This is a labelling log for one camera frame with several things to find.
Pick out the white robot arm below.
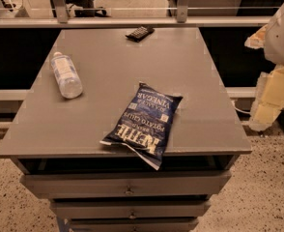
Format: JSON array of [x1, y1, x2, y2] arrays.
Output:
[[244, 3, 284, 131]]

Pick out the blue kettle chip bag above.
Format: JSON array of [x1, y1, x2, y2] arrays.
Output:
[[100, 82, 183, 170]]

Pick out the black remote control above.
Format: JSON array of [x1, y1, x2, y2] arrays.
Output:
[[127, 26, 155, 43]]

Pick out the clear plastic water bottle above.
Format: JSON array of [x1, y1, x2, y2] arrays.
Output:
[[51, 52, 83, 99]]

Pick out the top grey drawer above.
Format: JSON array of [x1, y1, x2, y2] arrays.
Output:
[[20, 171, 231, 199]]

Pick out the grey drawer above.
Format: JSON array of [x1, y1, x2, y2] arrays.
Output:
[[20, 171, 231, 199], [50, 200, 211, 219], [70, 217, 198, 232]]

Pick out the grey drawer cabinet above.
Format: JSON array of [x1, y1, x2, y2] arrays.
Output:
[[0, 28, 250, 232]]

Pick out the middle grey drawer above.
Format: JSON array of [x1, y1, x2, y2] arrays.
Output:
[[50, 200, 211, 219]]

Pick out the bottom grey drawer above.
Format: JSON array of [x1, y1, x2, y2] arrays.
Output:
[[70, 217, 198, 232]]

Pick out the metal glass railing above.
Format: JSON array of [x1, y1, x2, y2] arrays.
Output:
[[0, 0, 284, 28]]

